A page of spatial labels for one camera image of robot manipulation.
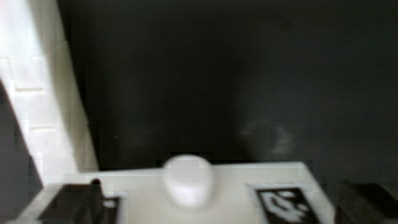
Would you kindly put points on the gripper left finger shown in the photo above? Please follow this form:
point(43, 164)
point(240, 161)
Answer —
point(75, 207)

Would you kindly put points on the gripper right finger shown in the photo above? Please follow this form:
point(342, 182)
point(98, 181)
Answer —
point(366, 204)

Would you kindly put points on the white drawer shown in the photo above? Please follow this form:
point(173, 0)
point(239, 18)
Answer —
point(196, 193)

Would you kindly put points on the white front rail fence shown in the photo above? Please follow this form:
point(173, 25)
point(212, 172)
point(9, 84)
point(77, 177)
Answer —
point(38, 79)

